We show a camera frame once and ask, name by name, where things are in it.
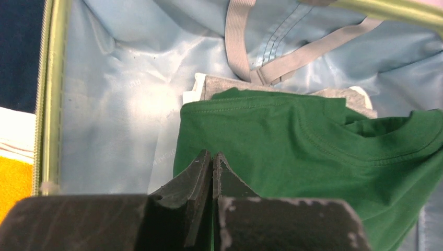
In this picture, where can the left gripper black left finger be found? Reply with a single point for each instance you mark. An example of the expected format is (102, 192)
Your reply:
(174, 217)

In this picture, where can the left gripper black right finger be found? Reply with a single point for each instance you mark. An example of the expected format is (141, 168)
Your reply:
(243, 220)

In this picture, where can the dark green cloth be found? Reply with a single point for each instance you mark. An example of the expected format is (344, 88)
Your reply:
(288, 145)

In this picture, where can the white shirt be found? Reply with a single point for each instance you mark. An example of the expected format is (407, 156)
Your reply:
(193, 91)

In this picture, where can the green suitcase with blue lining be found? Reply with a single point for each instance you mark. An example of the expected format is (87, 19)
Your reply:
(115, 75)

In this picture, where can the grey shirt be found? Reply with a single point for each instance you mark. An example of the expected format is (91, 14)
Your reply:
(242, 86)

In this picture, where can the yellow striped towel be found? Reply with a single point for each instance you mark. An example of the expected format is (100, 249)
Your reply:
(16, 174)

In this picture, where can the navy blue folded cloth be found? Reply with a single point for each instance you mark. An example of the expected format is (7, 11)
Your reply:
(21, 23)

